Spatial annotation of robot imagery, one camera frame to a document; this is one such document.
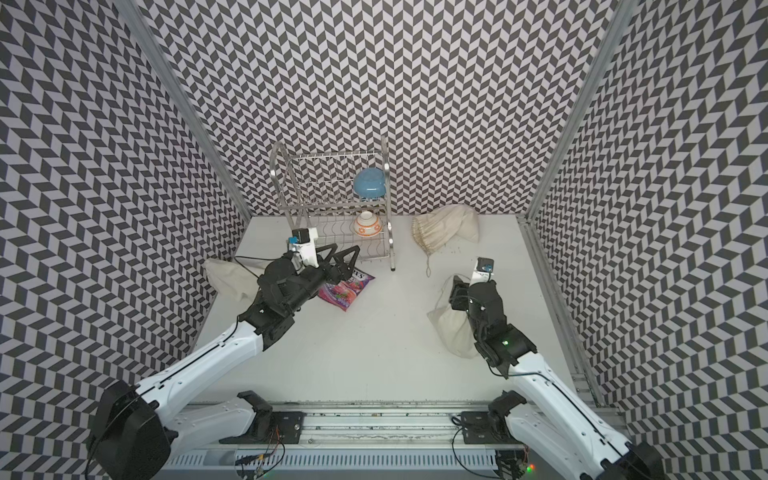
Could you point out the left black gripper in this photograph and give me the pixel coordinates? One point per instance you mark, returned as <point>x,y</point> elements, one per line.
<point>343,272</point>

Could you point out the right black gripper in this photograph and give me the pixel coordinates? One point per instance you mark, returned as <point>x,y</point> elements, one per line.
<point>459,292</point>

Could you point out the beige drawstring bag front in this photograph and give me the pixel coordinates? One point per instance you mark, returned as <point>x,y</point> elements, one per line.
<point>452,326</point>

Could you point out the beige cloth bag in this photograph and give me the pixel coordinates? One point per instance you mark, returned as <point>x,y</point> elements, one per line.
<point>432,231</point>
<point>232,280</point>

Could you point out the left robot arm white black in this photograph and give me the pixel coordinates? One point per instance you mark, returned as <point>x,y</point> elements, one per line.
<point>138,428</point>

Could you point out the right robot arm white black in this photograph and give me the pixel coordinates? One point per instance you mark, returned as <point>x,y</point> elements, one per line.
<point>540,410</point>

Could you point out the pink candy packet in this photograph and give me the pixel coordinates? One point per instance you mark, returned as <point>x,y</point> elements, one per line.
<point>345,292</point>

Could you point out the white orange bowl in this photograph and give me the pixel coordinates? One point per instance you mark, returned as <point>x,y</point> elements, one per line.
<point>367,224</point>

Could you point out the blue bowl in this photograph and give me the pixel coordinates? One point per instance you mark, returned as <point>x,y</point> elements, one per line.
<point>370,183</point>

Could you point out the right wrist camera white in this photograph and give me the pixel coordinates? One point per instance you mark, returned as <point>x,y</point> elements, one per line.
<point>483,270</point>

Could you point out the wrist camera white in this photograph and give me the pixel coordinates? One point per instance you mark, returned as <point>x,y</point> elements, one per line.
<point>302,245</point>
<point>483,270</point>

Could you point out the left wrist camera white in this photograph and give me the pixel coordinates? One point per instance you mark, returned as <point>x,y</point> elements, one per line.
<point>302,245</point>

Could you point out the metal wire dish rack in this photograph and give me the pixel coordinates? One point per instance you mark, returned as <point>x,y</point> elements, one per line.
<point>316,190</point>

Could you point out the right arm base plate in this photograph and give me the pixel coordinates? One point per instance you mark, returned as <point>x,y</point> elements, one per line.
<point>489,426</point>

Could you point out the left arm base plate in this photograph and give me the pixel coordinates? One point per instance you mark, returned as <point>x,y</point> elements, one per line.
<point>268,424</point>

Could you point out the aluminium rail frame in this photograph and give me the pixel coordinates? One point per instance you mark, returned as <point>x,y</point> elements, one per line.
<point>424,440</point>

